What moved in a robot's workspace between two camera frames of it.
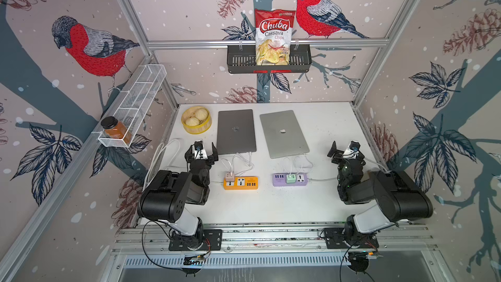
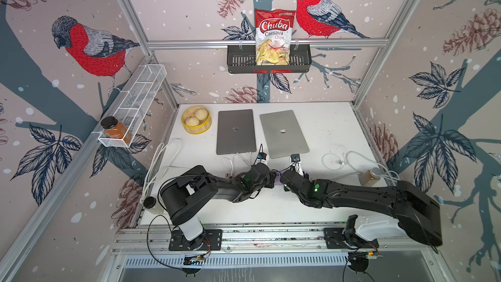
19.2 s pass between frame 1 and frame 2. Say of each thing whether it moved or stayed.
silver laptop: stayed
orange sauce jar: stayed
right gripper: moved
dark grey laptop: stayed
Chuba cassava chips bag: stayed
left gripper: moved
